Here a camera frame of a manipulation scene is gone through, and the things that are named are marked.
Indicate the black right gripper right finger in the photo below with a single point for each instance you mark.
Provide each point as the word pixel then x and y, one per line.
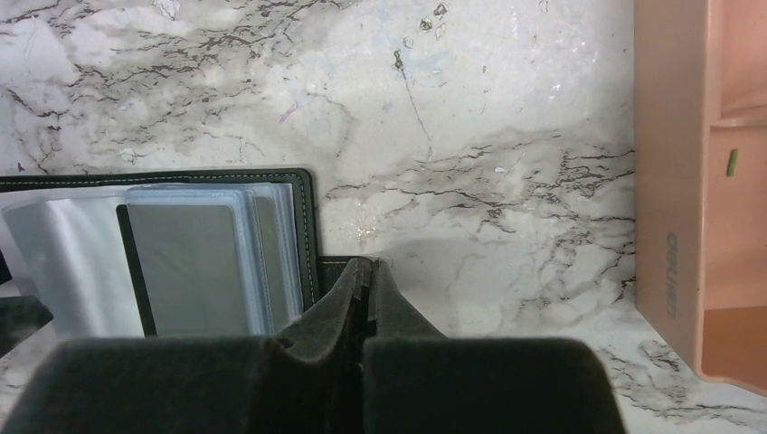
pixel 418 380

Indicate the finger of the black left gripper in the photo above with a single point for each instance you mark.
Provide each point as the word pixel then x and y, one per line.
pixel 22 314

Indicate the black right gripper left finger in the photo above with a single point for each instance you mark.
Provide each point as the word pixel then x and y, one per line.
pixel 304 379

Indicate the black leather card holder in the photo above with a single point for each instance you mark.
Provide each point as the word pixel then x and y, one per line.
pixel 183 253

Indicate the peach plastic file organizer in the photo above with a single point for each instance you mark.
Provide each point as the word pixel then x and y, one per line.
pixel 700 138

